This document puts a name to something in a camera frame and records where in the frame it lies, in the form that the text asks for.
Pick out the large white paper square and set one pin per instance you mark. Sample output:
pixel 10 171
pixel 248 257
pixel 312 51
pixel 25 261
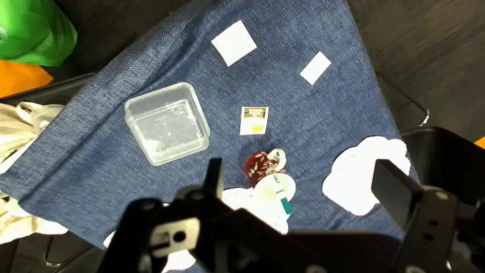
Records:
pixel 234 42

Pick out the blue denim cloth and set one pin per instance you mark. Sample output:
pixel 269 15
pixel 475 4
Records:
pixel 87 166

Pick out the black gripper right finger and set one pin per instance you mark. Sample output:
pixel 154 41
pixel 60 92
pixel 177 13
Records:
pixel 427 215

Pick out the small white paper square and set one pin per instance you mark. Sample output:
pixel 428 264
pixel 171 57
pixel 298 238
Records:
pixel 316 66

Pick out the clear plastic square container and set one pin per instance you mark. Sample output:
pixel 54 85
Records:
pixel 169 122

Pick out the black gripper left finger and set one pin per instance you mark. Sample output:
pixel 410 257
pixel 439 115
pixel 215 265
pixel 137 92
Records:
pixel 215 177

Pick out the small yellow picture card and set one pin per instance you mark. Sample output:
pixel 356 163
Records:
pixel 254 119

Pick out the white paper doily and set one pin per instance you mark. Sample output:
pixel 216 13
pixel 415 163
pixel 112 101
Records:
pixel 351 177
pixel 143 215

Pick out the cream cloth bag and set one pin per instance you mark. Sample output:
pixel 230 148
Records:
pixel 19 127

